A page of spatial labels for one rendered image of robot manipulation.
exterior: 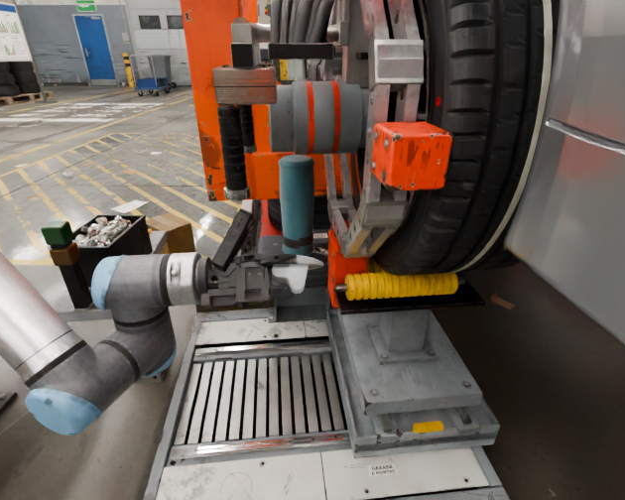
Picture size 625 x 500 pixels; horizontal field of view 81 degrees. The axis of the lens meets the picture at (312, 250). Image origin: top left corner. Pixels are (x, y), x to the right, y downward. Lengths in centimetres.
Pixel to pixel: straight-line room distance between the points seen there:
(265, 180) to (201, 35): 45
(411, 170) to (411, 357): 69
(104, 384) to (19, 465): 74
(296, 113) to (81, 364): 54
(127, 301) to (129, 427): 70
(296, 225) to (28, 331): 59
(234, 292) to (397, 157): 34
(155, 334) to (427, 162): 52
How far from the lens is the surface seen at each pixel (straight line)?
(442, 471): 108
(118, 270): 66
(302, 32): 58
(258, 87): 59
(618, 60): 42
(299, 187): 91
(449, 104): 52
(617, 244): 40
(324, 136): 74
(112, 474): 123
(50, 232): 90
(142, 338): 70
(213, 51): 122
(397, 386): 101
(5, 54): 1022
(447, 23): 56
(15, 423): 149
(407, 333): 104
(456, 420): 106
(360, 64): 78
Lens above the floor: 97
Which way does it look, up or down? 28 degrees down
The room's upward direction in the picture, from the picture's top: straight up
